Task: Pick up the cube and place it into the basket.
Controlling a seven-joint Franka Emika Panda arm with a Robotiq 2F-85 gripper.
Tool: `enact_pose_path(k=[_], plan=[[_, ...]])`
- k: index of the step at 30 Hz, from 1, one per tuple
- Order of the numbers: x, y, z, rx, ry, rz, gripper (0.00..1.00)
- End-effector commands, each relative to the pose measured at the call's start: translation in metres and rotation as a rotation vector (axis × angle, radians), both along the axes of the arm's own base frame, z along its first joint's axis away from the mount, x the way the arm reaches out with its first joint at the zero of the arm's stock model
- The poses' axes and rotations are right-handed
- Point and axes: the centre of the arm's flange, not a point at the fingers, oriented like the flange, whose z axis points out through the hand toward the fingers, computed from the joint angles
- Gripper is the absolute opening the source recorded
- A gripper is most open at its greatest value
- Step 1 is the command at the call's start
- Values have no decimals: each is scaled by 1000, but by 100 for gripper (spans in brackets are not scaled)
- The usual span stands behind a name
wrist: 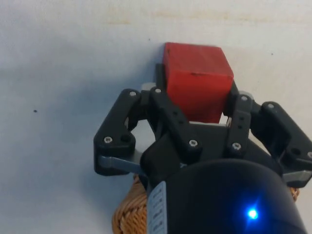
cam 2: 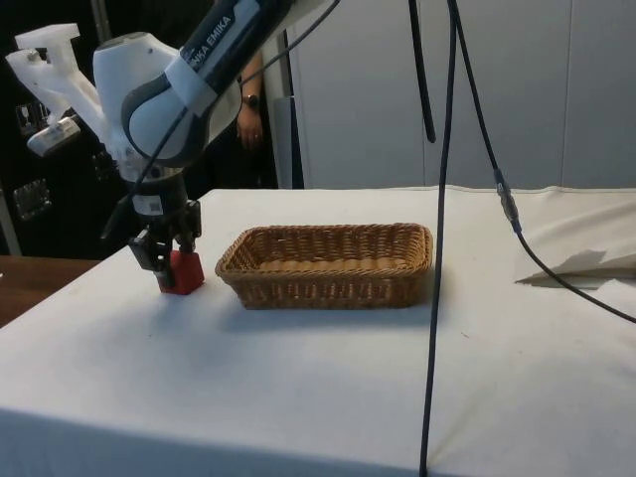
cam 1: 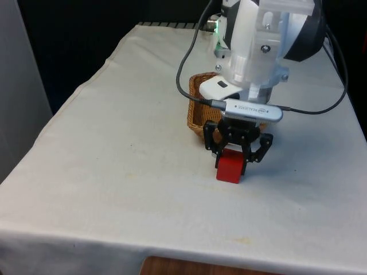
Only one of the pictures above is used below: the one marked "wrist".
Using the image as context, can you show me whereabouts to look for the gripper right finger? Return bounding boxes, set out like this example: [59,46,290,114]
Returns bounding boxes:
[222,80,312,189]

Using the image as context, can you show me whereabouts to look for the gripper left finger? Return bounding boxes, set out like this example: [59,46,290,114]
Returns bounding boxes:
[93,63,203,176]

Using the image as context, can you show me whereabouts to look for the red cube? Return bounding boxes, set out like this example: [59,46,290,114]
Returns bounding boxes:
[162,42,235,125]

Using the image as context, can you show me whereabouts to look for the brown wicker basket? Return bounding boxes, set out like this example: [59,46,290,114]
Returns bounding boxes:
[111,174,301,234]

